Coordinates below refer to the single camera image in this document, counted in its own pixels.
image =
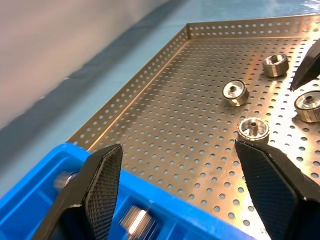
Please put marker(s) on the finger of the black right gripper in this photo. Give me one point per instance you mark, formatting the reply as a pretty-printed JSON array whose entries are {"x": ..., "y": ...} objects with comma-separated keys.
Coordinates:
[{"x": 306, "y": 67}]

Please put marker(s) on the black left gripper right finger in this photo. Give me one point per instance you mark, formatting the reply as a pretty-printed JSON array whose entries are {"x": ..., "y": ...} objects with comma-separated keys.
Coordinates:
[{"x": 272, "y": 185}]

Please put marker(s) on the silver metal roller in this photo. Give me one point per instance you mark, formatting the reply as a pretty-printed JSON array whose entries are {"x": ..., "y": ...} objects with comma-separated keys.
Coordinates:
[
  {"x": 308, "y": 105},
  {"x": 62, "y": 180},
  {"x": 253, "y": 130},
  {"x": 275, "y": 65},
  {"x": 235, "y": 93},
  {"x": 136, "y": 221}
]

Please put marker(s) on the blue plastic tray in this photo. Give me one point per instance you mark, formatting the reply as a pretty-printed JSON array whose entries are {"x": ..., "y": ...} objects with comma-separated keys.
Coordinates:
[{"x": 160, "y": 215}]

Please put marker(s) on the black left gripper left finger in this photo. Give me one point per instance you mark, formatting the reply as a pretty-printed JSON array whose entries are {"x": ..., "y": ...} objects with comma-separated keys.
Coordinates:
[{"x": 100, "y": 185}]

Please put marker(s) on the perforated steel tray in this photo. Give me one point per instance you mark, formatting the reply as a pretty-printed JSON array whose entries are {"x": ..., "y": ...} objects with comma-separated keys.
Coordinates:
[{"x": 190, "y": 112}]

